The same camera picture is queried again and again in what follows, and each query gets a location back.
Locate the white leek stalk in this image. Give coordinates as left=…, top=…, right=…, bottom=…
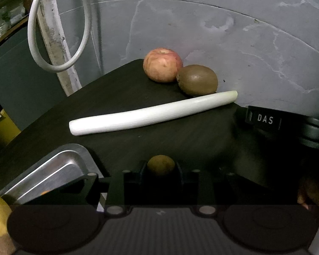
left=69, top=91, right=238, bottom=136

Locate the brown kiwi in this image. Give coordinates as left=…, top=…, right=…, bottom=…
left=176, top=64, right=219, bottom=97

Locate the small round brown fruit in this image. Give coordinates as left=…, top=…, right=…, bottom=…
left=147, top=155, right=175, bottom=177

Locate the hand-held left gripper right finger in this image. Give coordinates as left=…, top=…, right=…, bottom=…
left=175, top=161, right=256, bottom=216

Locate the person's right hand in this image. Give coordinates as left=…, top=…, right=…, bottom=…
left=297, top=177, right=319, bottom=211

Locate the yellow box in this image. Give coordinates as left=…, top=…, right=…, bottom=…
left=0, top=110, right=21, bottom=156

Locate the white chipped pillar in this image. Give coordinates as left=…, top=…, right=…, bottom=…
left=36, top=0, right=83, bottom=97

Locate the white looped cable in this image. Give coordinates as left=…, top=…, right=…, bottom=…
left=27, top=0, right=93, bottom=73

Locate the cluttered shelf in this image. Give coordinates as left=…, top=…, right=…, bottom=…
left=0, top=0, right=34, bottom=52

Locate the grey cabinet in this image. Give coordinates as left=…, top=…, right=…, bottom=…
left=0, top=25, right=70, bottom=128

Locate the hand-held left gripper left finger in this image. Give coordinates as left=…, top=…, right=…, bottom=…
left=79, top=161, right=149, bottom=216

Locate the brown oval fruit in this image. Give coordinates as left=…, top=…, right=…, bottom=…
left=0, top=235, right=18, bottom=255

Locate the red apple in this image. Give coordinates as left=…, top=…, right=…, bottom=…
left=143, top=48, right=184, bottom=83

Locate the metal tray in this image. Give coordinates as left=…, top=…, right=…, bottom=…
left=0, top=143, right=108, bottom=213

